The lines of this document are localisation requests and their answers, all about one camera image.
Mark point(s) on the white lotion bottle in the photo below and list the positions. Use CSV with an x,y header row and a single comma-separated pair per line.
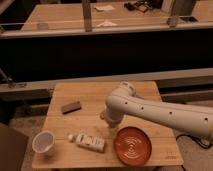
x,y
88,142

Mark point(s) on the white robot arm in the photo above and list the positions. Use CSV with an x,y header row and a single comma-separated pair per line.
x,y
195,120

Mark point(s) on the orange ceramic bowl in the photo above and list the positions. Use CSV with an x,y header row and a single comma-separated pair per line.
x,y
132,146

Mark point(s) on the grey rectangular block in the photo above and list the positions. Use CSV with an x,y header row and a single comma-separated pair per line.
x,y
71,107

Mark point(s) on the white crumpled paper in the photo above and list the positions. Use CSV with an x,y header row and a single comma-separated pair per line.
x,y
107,24

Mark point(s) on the white paper on far table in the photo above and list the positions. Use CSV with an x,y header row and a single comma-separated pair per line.
x,y
104,8

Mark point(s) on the clear plastic cup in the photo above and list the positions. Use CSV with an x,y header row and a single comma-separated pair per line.
x,y
44,143

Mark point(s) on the black tools on far table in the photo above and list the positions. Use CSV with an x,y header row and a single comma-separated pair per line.
x,y
140,5

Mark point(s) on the metal clamp left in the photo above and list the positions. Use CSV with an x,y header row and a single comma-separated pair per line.
x,y
10,82

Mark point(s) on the metal post centre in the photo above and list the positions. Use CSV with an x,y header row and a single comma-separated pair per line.
x,y
87,15

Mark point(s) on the metal post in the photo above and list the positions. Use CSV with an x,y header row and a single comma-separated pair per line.
x,y
87,15
181,9

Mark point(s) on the metal post right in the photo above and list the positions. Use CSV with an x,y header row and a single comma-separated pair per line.
x,y
181,9

